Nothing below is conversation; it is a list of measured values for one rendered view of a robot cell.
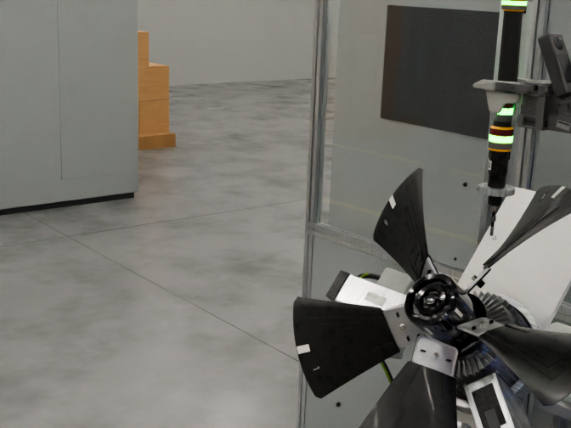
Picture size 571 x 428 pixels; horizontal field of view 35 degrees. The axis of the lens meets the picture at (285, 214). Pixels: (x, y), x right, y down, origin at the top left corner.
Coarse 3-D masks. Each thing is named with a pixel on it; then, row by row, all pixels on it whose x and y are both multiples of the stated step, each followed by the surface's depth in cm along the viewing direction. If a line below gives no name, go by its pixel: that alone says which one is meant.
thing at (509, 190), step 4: (480, 184) 173; (484, 184) 174; (508, 184) 174; (480, 188) 171; (484, 188) 171; (488, 188) 171; (492, 188) 171; (504, 188) 171; (508, 188) 171; (512, 188) 172; (480, 192) 171; (484, 192) 170; (488, 192) 170; (492, 192) 169; (496, 192) 169; (500, 192) 169; (504, 192) 169; (508, 192) 170; (512, 192) 170; (500, 196) 169; (504, 196) 170
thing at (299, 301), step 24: (312, 312) 200; (336, 312) 197; (360, 312) 194; (312, 336) 200; (336, 336) 197; (360, 336) 194; (384, 336) 192; (312, 360) 200; (336, 360) 198; (360, 360) 196; (312, 384) 200; (336, 384) 198
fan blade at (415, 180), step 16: (416, 176) 203; (400, 192) 207; (416, 192) 201; (384, 208) 212; (400, 208) 206; (416, 208) 199; (400, 224) 204; (416, 224) 198; (384, 240) 212; (400, 240) 205; (416, 240) 197; (400, 256) 205; (416, 256) 197; (416, 272) 198
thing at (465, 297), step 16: (416, 288) 186; (432, 288) 183; (448, 288) 182; (416, 304) 183; (432, 304) 182; (448, 304) 180; (464, 304) 181; (480, 304) 188; (416, 320) 181; (432, 320) 179; (448, 320) 179; (464, 320) 181; (432, 336) 183; (448, 336) 182; (464, 336) 185; (464, 352) 185
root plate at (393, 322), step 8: (384, 312) 192; (392, 312) 191; (400, 312) 190; (392, 320) 191; (400, 320) 191; (408, 320) 190; (392, 328) 192; (408, 328) 190; (416, 328) 190; (400, 336) 192; (416, 336) 190; (400, 344) 192; (408, 344) 191
